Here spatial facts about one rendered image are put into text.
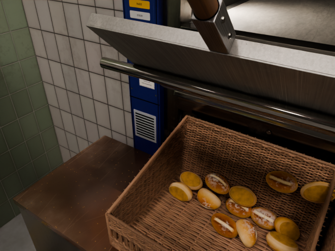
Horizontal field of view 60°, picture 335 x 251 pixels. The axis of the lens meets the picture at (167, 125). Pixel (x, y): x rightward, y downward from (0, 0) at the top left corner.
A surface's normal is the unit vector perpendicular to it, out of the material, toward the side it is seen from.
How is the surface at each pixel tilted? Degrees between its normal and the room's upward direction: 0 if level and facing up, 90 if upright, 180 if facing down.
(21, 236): 0
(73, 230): 0
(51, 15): 90
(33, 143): 90
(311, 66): 48
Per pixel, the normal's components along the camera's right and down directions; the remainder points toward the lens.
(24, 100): 0.84, 0.30
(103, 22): -0.39, -0.21
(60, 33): -0.54, 0.46
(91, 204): 0.00, -0.84
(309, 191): -0.33, 0.12
